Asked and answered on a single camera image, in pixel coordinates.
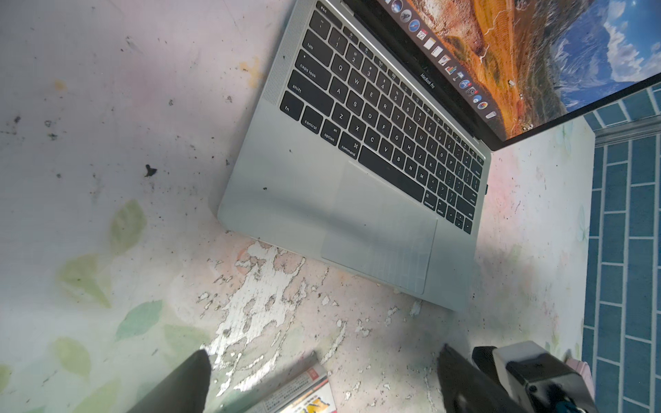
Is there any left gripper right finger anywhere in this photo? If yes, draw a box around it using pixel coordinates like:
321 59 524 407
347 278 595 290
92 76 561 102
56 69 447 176
437 344 524 412

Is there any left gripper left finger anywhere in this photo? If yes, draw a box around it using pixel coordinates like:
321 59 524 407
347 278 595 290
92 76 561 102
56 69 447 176
128 349 212 413

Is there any silver laptop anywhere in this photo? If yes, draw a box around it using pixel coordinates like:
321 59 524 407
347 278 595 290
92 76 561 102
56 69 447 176
217 0 660 311

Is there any pack of coloured highlighters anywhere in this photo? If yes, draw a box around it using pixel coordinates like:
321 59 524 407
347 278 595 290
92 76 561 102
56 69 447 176
246 363 337 413

